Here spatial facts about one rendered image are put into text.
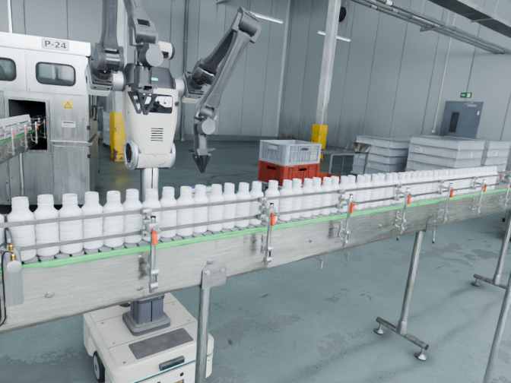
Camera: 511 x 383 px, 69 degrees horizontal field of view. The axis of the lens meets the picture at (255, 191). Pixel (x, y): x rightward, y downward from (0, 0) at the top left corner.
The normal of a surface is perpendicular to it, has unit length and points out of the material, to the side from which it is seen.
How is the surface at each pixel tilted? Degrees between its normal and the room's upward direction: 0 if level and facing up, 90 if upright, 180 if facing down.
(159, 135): 90
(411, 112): 90
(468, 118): 90
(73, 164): 90
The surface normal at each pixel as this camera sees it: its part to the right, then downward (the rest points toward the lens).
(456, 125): -0.80, 0.07
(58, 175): 0.32, 0.23
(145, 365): 0.37, -0.72
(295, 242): 0.59, 0.22
